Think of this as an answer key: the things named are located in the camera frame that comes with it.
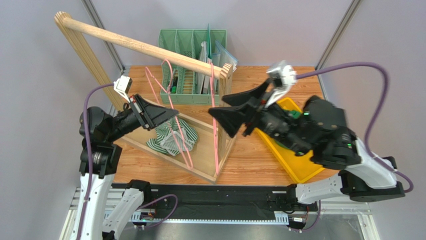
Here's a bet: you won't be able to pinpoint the mint green file organizer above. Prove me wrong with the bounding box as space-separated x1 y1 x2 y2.
157 23 239 106

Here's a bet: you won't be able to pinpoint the green white striped tank top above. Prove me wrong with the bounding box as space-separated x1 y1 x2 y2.
146 118 199 156

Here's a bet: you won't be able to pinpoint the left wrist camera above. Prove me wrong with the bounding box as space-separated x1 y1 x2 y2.
113 75 133 103

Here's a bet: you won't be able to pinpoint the wooden clothes rack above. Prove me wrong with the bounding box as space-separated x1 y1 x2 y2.
54 11 237 185

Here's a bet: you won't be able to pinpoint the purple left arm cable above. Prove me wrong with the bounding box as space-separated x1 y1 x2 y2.
75 83 116 240

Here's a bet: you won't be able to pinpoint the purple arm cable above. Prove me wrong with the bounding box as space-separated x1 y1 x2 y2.
75 83 116 240
295 61 415 194

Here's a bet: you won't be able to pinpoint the white folders in organizer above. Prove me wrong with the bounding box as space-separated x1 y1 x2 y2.
196 23 239 95

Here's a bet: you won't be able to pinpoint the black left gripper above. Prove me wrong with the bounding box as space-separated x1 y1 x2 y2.
106 92 179 142

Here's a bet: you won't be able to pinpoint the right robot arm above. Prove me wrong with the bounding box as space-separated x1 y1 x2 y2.
208 80 405 205

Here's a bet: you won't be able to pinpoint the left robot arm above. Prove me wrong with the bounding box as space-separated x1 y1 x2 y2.
70 94 179 240

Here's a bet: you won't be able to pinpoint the yellow plastic tray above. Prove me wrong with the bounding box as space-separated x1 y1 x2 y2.
254 97 326 185

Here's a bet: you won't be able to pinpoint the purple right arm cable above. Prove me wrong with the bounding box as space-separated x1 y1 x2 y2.
295 61 415 194

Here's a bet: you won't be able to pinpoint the pink wire hanger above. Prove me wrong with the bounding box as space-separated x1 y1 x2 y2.
207 58 219 176

